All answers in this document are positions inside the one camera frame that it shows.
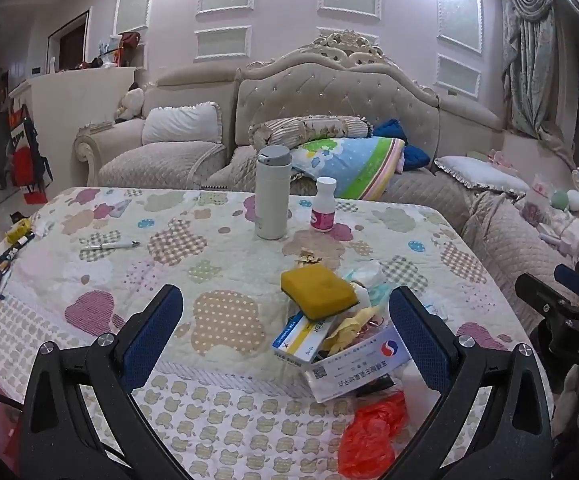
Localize white partition counter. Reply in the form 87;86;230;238
10;66;138;196

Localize beige tufted sofa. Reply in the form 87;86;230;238
74;30;579;281

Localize teal tissue packet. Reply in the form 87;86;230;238
364;282;396;311

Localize floral bolster pillow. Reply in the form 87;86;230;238
248;116;373;150

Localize colourful striped pillow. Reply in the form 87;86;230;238
289;136;405;201

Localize blue knitted cloth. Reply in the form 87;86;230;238
374;119;431;171

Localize quilted patchwork tablecloth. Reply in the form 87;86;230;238
0;186;555;480

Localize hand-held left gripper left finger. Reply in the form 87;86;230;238
17;284;190;480

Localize blue yellow medicine box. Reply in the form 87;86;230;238
272;310;333;365

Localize small white pink-label bottle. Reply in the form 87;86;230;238
311;177;337;233

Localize green plush toy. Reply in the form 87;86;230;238
549;187;579;211

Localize silver pen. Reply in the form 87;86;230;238
80;240;141;251

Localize red black bag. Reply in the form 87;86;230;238
10;105;53;204

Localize white medicine box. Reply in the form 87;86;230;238
303;322;413;403

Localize white plush toy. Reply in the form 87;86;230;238
114;87;145;122

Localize white frilled cushion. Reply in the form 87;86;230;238
434;155;530;196

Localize yellow paper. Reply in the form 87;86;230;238
322;305;390;356

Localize yellow packet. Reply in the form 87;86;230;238
6;217;33;244

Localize yellow sponge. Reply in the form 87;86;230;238
280;265;360;322

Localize white tissue wad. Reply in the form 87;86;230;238
350;260;385;286

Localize white thermos bottle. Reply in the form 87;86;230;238
254;145;291;241

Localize floral curtain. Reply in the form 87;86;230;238
502;0;579;161

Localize red plastic bag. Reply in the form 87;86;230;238
338;391;410;478

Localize white pillow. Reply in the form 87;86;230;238
142;102;223;146

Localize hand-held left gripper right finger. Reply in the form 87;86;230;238
388;286;555;480

